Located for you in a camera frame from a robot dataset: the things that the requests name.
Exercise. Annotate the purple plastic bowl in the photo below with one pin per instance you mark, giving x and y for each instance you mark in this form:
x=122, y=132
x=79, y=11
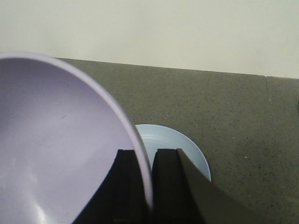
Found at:
x=59, y=135

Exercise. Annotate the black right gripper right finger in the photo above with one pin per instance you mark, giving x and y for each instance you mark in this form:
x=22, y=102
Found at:
x=183, y=195

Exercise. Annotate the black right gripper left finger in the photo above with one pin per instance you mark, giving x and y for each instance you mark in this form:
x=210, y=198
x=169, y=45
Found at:
x=120, y=199

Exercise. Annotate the light blue plastic plate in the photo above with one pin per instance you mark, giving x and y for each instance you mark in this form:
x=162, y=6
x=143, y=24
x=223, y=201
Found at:
x=157, y=137

